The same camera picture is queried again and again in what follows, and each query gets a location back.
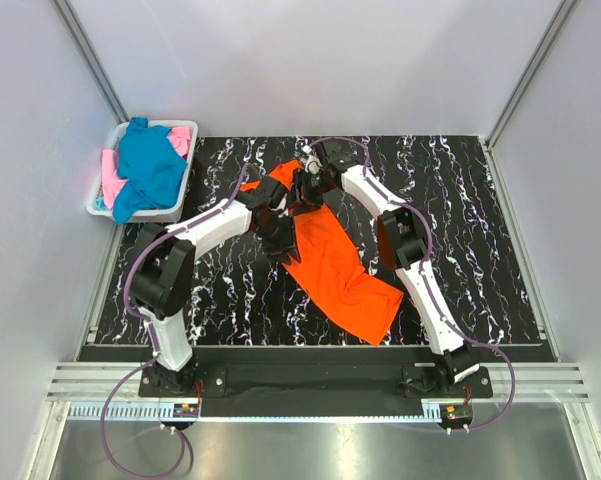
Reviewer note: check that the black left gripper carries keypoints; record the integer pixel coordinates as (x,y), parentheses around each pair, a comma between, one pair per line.
(287,246)

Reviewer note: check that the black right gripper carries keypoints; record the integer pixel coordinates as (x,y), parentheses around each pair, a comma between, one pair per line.
(307,200)

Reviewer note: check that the orange t shirt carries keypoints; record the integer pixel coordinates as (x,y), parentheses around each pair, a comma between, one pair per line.
(334,278)

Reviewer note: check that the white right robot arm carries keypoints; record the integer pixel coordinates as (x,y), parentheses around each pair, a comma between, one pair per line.
(405,245)

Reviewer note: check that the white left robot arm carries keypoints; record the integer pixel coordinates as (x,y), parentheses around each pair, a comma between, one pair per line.
(159,282)

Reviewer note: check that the pink t shirt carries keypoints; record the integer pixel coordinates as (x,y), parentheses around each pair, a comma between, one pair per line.
(112,180)

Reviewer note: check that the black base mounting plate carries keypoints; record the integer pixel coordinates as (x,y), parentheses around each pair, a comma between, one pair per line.
(312,382)

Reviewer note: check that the blue t shirt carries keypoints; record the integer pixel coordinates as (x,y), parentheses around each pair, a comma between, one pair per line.
(151,168)

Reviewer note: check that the light blue garment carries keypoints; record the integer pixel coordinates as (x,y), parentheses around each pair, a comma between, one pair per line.
(100,204)

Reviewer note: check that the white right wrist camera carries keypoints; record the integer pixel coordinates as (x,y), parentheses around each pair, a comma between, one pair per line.
(310,161)

